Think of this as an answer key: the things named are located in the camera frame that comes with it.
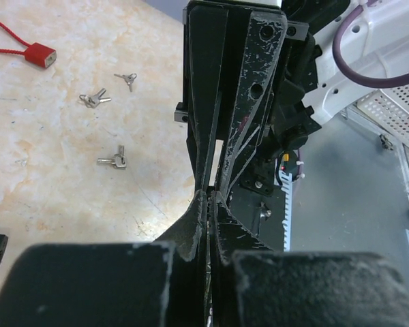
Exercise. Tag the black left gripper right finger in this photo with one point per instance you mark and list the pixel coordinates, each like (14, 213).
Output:
(253, 285)

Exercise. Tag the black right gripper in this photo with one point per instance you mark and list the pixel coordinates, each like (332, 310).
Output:
(247, 66)

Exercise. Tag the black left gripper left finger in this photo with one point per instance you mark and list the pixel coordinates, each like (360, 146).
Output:
(160, 283)

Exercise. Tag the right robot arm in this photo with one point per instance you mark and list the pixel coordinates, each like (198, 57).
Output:
(365, 47)

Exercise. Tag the small silver key pair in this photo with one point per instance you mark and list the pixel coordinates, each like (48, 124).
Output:
(129, 79)

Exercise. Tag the silver key bunch near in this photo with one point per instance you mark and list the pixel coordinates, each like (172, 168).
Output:
(118, 161)

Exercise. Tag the silver key bunch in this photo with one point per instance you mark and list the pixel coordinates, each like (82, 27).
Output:
(93, 101)
(118, 161)

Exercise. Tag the silver key bunch middle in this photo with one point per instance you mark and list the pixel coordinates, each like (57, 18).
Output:
(93, 101)

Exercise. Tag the red cable padlock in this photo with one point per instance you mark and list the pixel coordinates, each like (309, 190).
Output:
(35, 53)

